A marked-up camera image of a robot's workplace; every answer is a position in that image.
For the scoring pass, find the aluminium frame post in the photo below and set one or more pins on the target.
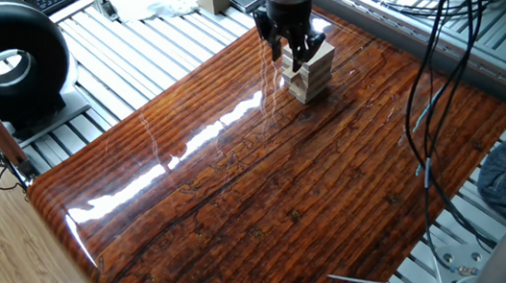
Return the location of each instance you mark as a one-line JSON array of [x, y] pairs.
[[103, 3]]

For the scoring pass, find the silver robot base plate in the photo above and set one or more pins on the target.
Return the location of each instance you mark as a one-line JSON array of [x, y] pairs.
[[456, 261]]

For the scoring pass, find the grey aluminium beam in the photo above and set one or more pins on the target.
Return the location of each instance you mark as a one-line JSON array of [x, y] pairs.
[[416, 51]]

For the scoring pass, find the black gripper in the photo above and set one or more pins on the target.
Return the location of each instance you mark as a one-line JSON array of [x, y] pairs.
[[291, 23]]

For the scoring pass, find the white crumpled cloth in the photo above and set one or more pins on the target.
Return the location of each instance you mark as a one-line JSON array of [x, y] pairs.
[[149, 2]]

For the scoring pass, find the white zip tie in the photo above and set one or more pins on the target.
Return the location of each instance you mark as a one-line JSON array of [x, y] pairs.
[[357, 281]]

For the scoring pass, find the wooden jenga block tower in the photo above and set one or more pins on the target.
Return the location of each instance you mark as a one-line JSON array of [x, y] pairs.
[[318, 78]]

